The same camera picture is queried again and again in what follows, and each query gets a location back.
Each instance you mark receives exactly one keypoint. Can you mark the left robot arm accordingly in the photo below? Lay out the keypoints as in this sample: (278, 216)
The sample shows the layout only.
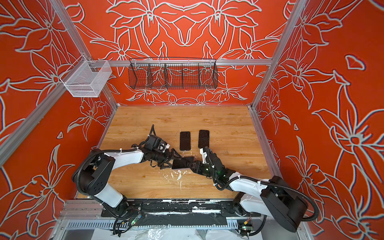
(92, 176)

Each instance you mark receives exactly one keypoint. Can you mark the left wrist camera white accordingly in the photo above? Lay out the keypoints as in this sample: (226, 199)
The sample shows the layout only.
(162, 147)

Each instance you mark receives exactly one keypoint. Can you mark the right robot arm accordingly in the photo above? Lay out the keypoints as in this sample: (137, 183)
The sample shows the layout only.
(270, 198)

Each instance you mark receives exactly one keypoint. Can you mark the dark phone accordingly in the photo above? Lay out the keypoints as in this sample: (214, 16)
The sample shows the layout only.
(204, 139)

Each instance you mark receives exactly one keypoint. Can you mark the white cable duct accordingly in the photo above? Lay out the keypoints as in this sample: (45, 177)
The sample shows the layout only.
(108, 225)

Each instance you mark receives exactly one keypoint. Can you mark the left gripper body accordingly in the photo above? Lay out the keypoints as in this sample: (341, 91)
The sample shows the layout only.
(162, 157)

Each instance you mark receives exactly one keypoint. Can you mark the black phone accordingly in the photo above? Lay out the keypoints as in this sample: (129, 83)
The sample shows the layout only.
(185, 141)

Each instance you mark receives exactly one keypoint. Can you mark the clear plastic bin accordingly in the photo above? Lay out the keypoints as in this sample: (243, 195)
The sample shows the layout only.
(86, 79)

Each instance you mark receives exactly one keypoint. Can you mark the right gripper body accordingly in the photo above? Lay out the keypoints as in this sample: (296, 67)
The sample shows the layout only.
(203, 170)

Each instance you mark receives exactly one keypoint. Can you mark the purple phone case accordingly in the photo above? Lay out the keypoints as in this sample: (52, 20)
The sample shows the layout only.
(183, 163)

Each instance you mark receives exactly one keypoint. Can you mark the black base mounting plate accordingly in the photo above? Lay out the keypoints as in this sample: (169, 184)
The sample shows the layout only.
(220, 207)

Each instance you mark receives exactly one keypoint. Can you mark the black wire basket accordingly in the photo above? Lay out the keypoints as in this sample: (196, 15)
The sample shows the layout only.
(173, 74)

